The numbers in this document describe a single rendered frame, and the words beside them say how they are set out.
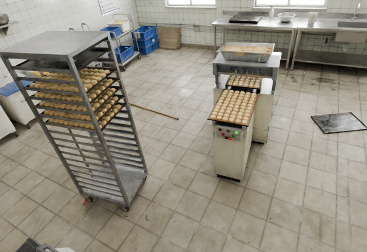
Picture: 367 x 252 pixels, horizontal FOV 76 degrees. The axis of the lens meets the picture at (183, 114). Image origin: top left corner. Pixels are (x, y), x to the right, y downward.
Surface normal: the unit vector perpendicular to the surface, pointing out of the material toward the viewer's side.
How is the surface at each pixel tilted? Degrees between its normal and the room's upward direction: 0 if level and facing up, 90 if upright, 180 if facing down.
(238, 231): 0
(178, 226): 0
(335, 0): 90
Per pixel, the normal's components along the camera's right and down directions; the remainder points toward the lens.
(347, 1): -0.47, 0.55
